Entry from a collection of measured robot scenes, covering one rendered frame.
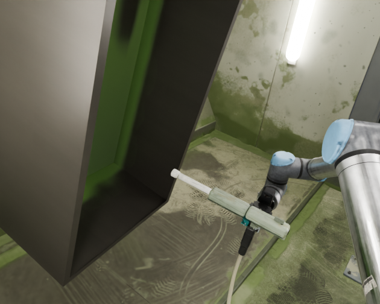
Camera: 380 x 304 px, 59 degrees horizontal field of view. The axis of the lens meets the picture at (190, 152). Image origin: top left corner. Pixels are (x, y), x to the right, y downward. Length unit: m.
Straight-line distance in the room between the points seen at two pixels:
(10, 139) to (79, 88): 0.37
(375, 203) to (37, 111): 0.80
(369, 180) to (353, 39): 1.91
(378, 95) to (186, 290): 1.83
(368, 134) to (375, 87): 1.78
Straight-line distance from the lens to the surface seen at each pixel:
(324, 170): 1.33
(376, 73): 2.66
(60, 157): 0.90
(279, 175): 1.44
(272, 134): 2.99
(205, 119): 3.13
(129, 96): 1.49
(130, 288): 1.76
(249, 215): 1.22
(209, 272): 1.87
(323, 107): 2.78
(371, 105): 2.70
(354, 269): 2.28
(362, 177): 0.83
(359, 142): 0.88
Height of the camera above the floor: 1.43
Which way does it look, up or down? 29 degrees down
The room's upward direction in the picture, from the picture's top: 8 degrees clockwise
